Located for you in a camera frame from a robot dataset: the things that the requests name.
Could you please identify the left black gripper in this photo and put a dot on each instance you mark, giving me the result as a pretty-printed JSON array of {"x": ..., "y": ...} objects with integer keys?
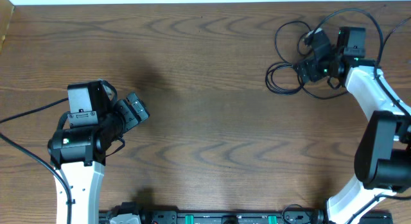
[{"x": 132, "y": 117}]

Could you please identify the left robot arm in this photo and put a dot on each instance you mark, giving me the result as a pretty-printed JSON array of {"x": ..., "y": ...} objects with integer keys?
[{"x": 78, "y": 148}]

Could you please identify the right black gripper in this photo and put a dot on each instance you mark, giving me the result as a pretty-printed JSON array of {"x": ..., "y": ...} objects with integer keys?
[{"x": 307, "y": 66}]

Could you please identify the wooden board at left edge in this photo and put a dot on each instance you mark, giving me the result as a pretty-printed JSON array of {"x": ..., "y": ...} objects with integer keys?
[{"x": 6, "y": 12}]

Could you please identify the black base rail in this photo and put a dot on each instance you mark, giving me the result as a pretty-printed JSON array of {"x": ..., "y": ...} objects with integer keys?
[{"x": 130, "y": 212}]

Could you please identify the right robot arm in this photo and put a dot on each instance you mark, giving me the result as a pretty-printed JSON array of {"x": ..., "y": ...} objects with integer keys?
[{"x": 380, "y": 171}]

